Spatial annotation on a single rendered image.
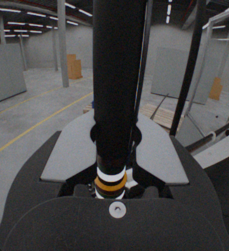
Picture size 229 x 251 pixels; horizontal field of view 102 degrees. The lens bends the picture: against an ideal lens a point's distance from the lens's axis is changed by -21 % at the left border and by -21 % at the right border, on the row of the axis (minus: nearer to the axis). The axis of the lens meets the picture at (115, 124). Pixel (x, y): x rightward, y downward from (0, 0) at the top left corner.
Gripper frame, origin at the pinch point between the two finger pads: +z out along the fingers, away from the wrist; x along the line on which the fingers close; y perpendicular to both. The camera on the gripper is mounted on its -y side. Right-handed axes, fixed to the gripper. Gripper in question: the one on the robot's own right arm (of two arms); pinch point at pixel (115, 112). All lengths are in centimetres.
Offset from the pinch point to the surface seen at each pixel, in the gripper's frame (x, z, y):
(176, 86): 271, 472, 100
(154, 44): 342, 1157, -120
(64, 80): -239, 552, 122
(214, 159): 37.2, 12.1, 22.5
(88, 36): -289, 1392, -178
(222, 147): 40.8, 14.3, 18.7
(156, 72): 179, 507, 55
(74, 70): -257, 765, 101
